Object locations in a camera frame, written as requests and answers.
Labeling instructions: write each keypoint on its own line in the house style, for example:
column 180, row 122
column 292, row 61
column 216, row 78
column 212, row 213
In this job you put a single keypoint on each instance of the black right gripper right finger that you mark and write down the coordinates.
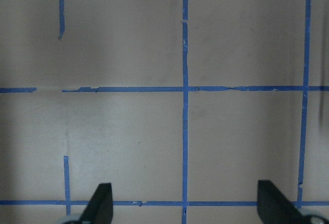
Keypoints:
column 273, row 207

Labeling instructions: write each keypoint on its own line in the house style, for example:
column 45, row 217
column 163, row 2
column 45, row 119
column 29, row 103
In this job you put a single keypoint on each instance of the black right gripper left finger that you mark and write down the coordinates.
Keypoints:
column 100, row 207

